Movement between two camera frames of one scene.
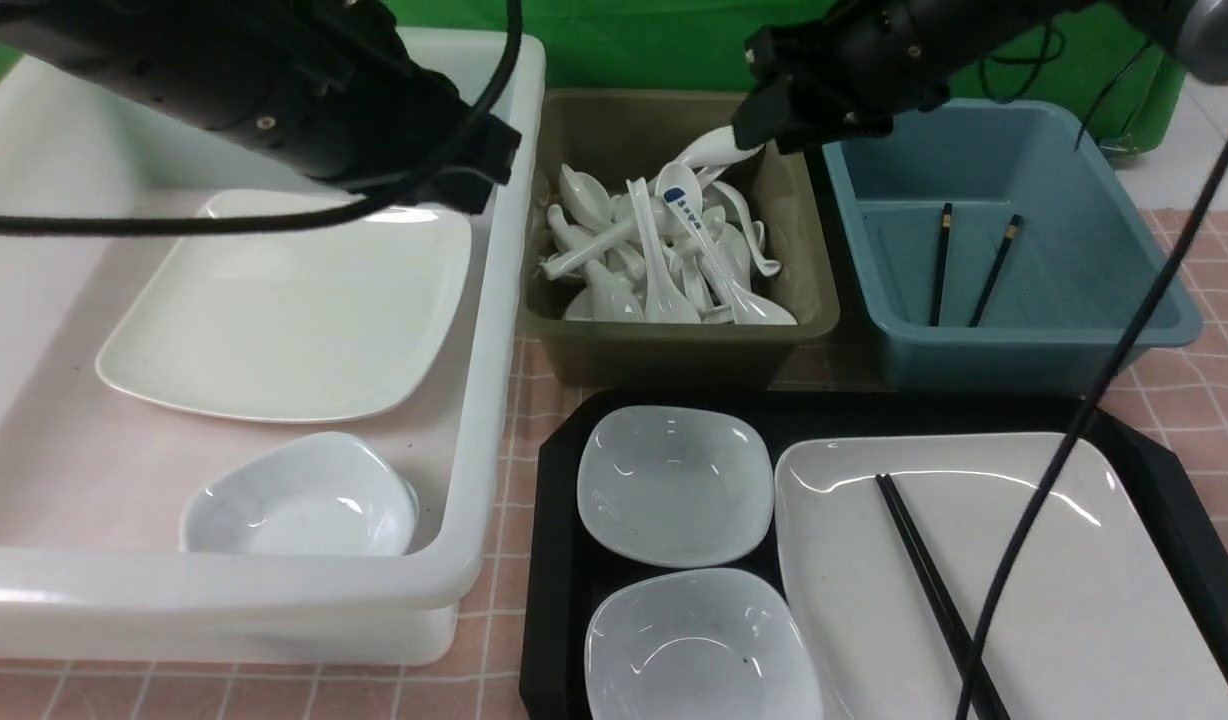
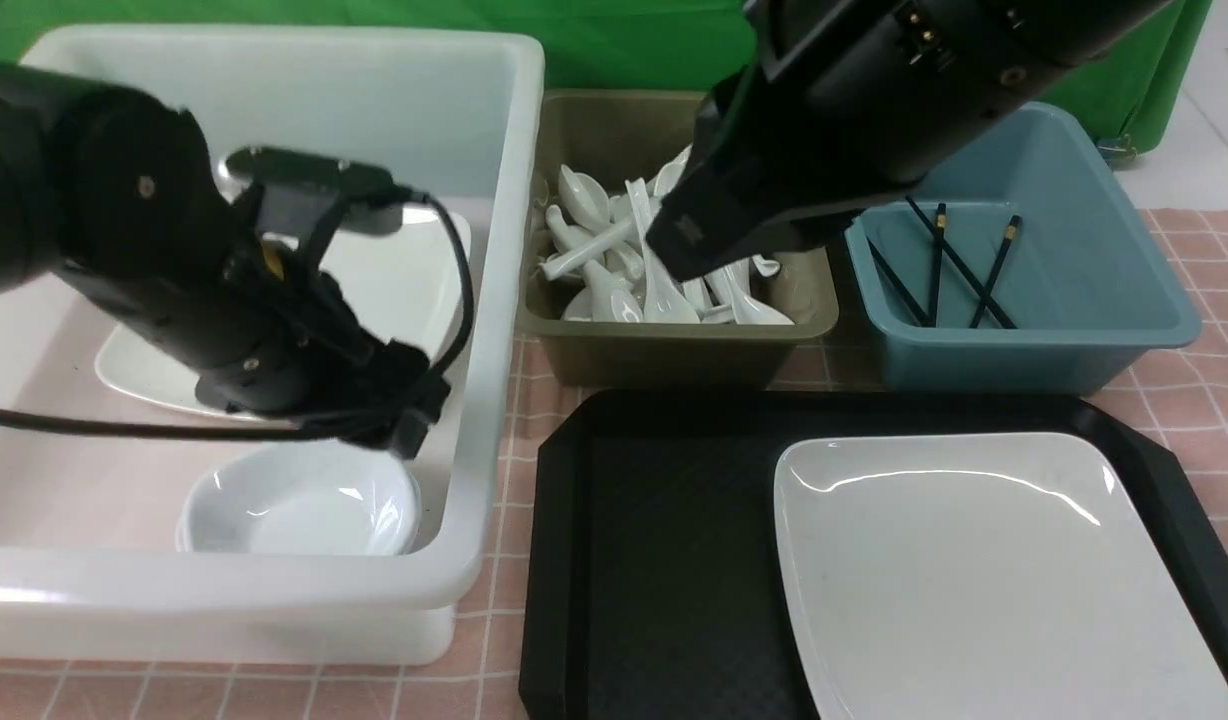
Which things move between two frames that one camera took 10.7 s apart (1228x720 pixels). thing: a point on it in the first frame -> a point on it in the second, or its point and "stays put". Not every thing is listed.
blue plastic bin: (996, 249) stays put
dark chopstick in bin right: (1009, 236) stays put
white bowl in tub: (327, 494) stays put
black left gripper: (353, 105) -> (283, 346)
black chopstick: (926, 563) -> (1010, 325)
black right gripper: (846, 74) -> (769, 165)
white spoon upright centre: (665, 303) stays put
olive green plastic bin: (630, 135) stays put
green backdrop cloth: (1128, 77) stays put
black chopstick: (962, 652) -> (898, 281)
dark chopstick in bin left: (940, 269) stays put
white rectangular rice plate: (1094, 621) stays put
